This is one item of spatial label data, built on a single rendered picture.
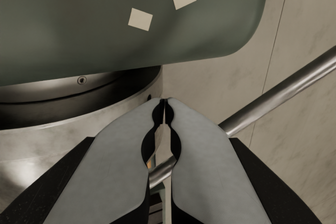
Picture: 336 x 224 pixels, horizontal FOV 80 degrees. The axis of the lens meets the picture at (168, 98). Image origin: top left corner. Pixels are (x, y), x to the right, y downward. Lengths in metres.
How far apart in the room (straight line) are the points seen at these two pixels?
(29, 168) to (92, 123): 0.07
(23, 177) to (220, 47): 0.24
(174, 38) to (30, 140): 0.16
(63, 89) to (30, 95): 0.03
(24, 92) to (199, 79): 1.63
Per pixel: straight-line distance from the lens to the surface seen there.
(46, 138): 0.22
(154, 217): 0.92
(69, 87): 0.25
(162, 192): 0.89
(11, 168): 0.25
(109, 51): 0.17
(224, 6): 0.19
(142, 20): 0.16
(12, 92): 0.26
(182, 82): 1.73
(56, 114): 0.22
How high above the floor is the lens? 1.41
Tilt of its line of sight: 54 degrees down
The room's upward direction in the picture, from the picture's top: 142 degrees clockwise
